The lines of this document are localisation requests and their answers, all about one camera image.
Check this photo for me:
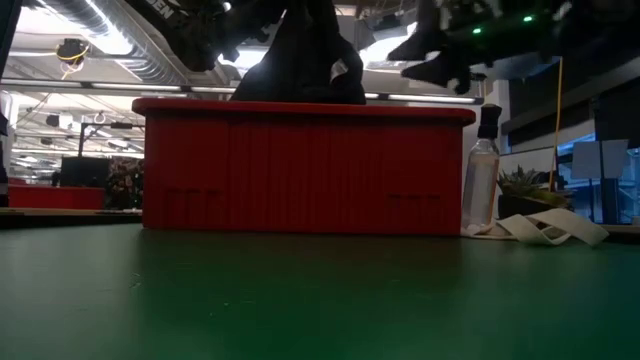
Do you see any red plastic laundry bin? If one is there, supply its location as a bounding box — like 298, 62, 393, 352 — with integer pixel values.
132, 97, 477, 237

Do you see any small potted succulent plant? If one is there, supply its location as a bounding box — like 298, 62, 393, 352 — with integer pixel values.
497, 165, 574, 220

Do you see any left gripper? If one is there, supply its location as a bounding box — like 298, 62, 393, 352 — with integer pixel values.
214, 0, 289, 64

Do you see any white canvas tote bag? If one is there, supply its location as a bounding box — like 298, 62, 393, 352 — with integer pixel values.
462, 207, 610, 248

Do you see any silver ventilation duct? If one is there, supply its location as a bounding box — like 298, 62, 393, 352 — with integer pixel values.
34, 0, 189, 85

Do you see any black ceiling cable reel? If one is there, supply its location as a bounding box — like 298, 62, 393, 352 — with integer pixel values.
55, 38, 92, 67

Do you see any clear spray bottle black top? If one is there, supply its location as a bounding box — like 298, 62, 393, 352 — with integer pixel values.
460, 103, 503, 234

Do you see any pale rectangular panel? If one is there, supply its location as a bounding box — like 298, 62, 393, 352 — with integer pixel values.
571, 139, 630, 180

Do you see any black monitor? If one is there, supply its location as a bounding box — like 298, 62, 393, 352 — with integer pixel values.
60, 156, 112, 189

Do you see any black garment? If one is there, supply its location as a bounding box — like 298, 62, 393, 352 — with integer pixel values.
231, 0, 368, 106

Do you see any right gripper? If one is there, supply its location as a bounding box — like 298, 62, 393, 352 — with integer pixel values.
387, 0, 561, 96

